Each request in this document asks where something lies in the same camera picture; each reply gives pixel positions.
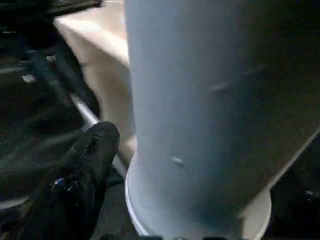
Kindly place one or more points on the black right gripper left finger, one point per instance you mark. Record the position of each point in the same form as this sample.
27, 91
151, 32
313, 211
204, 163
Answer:
80, 180

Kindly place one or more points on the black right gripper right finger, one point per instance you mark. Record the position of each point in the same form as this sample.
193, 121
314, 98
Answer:
297, 212

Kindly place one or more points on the white plastic table leg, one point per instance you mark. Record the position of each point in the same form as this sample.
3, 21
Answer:
200, 100

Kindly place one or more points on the white plastic table top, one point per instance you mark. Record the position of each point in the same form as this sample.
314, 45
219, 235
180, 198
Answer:
105, 75

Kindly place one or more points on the black plastic mat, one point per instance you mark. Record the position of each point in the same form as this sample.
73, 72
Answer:
32, 112

